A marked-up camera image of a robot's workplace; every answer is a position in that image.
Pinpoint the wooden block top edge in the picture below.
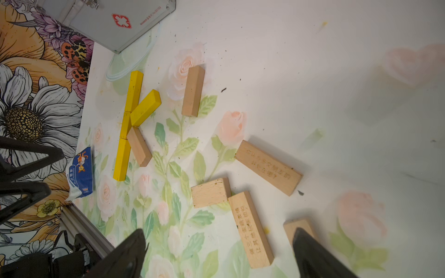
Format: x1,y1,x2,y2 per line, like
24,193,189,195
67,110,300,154
181,66,205,117

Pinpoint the blue card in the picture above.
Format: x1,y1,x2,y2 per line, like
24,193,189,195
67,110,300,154
66,146,94,202

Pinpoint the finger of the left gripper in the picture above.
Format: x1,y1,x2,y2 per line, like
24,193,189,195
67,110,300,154
1,182,51,224
1,137,64,183

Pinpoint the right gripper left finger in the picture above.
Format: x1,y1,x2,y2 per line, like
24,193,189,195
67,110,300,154
83,229,148,278

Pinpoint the aluminium front rail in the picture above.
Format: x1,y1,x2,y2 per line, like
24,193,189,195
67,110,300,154
60,205,114,258

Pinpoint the wooden block diagonal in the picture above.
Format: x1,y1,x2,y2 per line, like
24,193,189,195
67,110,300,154
228,191,274,269

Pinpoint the yellow long block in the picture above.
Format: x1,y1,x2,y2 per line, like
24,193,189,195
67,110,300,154
130,90,162,127
125,71,144,112

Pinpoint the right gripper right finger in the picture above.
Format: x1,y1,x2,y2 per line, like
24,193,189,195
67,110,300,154
293,228,358,278

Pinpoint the yellow short block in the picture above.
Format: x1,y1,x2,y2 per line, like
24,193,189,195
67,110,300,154
113,139,131,181

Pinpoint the silver metal case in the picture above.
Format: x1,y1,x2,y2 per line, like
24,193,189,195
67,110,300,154
35,0,176,54

